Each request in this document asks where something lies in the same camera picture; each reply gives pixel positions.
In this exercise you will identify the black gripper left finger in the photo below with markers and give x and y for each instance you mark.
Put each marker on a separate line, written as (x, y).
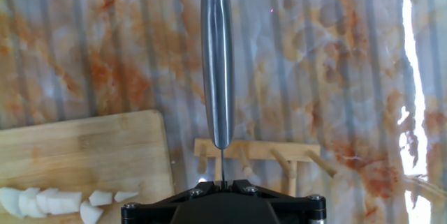
(150, 211)

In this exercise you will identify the wooden cutting board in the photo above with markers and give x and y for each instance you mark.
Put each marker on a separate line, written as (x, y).
(87, 147)

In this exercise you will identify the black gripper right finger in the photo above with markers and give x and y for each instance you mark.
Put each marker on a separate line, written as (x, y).
(300, 211)

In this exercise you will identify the wooden peg rack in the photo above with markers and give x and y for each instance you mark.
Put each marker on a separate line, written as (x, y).
(265, 149)

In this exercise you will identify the steel cleaver knife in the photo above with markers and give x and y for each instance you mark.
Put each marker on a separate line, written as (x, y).
(217, 60)

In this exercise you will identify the marble pattern plastic mat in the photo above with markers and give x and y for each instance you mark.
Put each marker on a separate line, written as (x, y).
(314, 60)

